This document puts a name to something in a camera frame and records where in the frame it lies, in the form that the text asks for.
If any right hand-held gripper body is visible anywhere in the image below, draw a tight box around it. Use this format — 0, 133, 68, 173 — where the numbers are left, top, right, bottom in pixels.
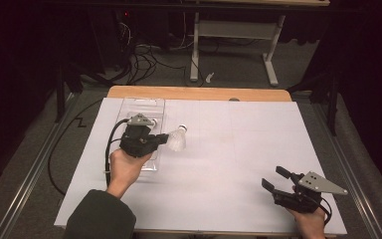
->
272, 170, 348, 214

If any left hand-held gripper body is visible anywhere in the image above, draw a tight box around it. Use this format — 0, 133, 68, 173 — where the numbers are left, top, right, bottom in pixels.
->
118, 113, 160, 158

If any clear plastic box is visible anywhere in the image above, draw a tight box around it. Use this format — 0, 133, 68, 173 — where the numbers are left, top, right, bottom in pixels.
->
115, 97, 166, 172

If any person's left hand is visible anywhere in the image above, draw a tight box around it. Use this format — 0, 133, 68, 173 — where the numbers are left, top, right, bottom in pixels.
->
105, 148, 153, 199

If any person's right hand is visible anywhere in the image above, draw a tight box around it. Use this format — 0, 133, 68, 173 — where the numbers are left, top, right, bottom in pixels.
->
286, 206, 326, 239

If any white table cover sheet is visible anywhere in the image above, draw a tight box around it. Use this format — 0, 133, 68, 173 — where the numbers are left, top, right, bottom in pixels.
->
53, 97, 348, 237

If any black metal stand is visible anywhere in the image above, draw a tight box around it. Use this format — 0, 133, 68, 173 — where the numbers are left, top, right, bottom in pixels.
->
287, 71, 341, 137
54, 63, 84, 123

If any black equipment with red light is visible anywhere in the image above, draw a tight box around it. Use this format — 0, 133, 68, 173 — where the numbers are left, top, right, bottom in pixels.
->
113, 9, 172, 51

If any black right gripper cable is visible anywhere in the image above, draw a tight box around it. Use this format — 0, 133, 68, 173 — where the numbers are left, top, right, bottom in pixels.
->
317, 197, 333, 227

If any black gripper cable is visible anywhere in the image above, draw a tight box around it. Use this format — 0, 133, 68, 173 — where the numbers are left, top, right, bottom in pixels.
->
317, 197, 333, 227
103, 118, 130, 188

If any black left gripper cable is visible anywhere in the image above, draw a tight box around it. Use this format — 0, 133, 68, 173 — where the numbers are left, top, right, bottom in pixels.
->
103, 118, 130, 188

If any metal floor rail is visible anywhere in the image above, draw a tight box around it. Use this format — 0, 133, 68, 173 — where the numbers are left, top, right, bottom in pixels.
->
0, 93, 81, 239
311, 99, 382, 239

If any tangle of black cables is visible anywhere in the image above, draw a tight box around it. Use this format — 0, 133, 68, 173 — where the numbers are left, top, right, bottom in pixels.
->
112, 43, 187, 86

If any long black floor cable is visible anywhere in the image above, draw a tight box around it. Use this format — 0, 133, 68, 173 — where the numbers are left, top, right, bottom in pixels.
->
47, 98, 103, 197

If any white desk frame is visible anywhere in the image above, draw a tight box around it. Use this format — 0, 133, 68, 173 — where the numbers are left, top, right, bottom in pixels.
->
182, 0, 331, 88

